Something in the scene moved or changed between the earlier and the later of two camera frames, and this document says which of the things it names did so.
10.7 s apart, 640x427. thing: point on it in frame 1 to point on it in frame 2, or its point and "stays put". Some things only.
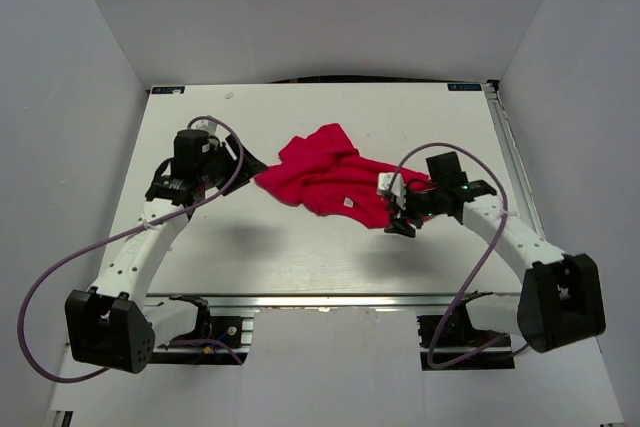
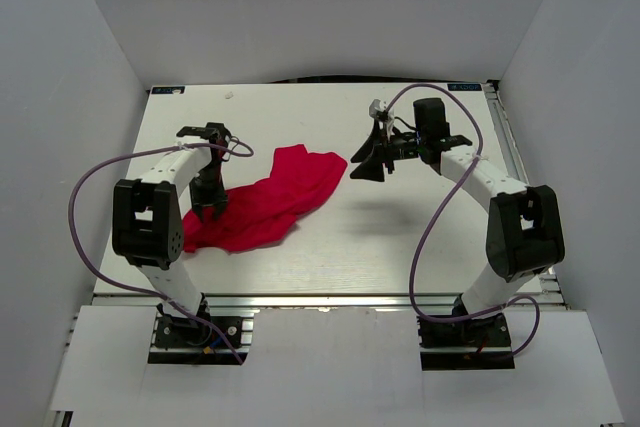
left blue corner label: [168, 90] stays put
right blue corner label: [464, 87] stays put
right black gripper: [401, 227] to [372, 168]
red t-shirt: [329, 174] to [263, 212]
